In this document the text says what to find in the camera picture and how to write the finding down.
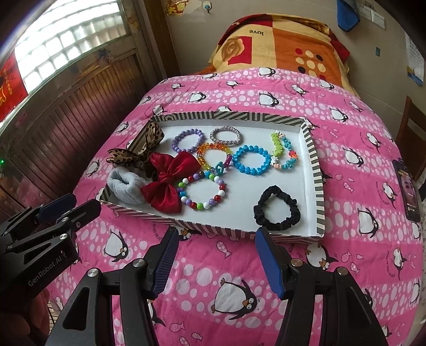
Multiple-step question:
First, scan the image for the blue bead bracelet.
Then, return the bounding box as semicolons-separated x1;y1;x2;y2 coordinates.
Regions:
232;144;271;176

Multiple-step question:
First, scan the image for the red and gold wall sticker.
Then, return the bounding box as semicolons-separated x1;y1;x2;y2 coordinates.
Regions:
165;0;197;15

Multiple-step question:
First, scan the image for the light blue fluffy scrunchie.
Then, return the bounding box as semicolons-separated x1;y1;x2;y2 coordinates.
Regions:
107;167;149;204

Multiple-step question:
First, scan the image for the person's left hand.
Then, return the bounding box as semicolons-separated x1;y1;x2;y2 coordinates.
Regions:
0;286;50;346

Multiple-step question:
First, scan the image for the leopard print bow hair tie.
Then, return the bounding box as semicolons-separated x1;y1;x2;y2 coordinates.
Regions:
106;120;165;167

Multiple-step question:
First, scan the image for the pink penguin print blanket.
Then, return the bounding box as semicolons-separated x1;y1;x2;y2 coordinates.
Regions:
50;67;426;346

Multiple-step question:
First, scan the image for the black scrunchie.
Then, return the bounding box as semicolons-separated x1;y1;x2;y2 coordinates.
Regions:
253;185;301;232

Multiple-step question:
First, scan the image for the wooden chair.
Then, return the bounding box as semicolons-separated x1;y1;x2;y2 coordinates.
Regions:
396;96;426;182

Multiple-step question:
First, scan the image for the orange patterned pillow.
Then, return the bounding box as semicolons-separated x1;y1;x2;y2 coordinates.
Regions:
191;13;362;97

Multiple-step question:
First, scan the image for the black smartphone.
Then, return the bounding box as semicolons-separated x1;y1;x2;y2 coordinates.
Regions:
392;159;421;222

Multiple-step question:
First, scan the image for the green flower bead bracelet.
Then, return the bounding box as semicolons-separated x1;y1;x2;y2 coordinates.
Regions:
270;131;300;172

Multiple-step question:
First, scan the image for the multicolour round bead bracelet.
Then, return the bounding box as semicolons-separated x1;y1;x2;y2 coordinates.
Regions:
178;171;228;211

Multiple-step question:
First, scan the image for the teal and purple link chain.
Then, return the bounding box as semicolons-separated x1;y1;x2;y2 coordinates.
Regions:
208;156;232;179

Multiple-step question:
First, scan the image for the brown scrunchie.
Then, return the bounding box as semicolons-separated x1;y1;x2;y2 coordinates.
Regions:
138;153;157;178

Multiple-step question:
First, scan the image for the glass block window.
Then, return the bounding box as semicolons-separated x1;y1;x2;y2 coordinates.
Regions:
13;0;130;94

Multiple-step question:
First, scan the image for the blue hanging cloth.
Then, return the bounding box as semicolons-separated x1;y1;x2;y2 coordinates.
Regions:
336;0;361;32

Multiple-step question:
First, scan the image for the white wall switch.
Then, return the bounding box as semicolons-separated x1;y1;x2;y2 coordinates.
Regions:
359;2;387;29

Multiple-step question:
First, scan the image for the purple bead bracelet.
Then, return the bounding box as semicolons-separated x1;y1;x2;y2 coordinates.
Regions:
172;128;204;153

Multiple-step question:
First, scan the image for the brown wooden slatted door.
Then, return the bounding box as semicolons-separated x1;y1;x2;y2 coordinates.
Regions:
0;50;167;207

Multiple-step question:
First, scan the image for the red satin bow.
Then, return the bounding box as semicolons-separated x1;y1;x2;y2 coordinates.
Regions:
141;152;202;214

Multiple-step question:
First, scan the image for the orange transparent bead bracelet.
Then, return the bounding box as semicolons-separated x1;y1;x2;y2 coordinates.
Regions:
197;143;232;170

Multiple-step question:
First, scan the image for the silver braided bracelet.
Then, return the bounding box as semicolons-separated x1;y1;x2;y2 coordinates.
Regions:
210;126;242;146

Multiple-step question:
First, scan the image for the red window poster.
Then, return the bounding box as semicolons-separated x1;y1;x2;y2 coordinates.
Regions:
0;55;29;122

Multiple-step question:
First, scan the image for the striped cardboard tray box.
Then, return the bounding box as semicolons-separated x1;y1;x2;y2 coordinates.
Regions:
100;111;325;238

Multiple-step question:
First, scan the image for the wall calendar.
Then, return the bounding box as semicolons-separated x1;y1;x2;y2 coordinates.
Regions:
404;31;426;85

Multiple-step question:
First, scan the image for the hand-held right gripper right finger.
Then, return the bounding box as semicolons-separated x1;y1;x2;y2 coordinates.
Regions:
256;227;390;346

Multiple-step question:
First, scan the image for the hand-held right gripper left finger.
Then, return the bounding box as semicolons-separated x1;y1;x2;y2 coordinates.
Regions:
45;227;180;346

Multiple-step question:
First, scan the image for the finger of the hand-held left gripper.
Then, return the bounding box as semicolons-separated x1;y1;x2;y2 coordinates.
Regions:
10;200;102;257
7;193;76;237

